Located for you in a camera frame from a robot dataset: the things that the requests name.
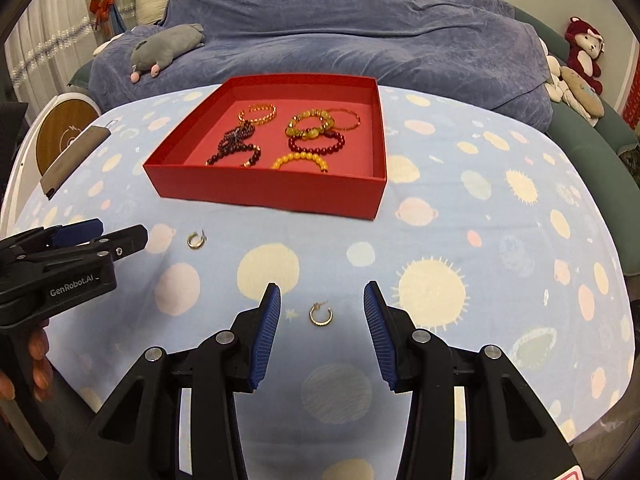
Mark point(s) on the beige plush toy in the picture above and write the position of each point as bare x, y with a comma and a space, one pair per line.
580, 92

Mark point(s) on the dark red plush monkey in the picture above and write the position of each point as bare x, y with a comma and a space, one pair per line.
580, 55

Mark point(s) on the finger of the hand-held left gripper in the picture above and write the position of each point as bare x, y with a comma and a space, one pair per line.
125, 242
75, 232

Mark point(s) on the person's left hand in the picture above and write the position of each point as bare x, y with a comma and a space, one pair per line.
40, 365

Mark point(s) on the red wall hanging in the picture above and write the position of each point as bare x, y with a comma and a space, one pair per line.
631, 95

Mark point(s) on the green sofa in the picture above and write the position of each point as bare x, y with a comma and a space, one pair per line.
600, 130

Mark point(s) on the thin gold bangle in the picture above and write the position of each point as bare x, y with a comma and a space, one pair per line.
356, 122

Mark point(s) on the grey plush mouse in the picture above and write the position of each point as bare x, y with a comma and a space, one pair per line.
170, 42

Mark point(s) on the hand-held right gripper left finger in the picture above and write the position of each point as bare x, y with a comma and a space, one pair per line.
265, 345

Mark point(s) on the grey slim case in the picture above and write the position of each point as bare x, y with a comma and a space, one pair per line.
75, 157

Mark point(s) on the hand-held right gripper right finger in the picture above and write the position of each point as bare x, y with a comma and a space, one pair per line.
380, 340

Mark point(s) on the red ribbon bow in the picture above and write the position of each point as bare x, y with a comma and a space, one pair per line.
102, 7

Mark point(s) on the white round wooden-top device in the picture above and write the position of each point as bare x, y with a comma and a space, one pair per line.
60, 130

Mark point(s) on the light blue planet-print cloth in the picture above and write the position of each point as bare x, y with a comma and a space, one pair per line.
450, 240

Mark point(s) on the white curtain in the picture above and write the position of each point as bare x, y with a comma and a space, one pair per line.
45, 45

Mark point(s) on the blue-grey blanket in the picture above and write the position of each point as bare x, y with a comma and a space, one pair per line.
350, 25

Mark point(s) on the red cardboard box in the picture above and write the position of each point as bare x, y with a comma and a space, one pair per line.
260, 187

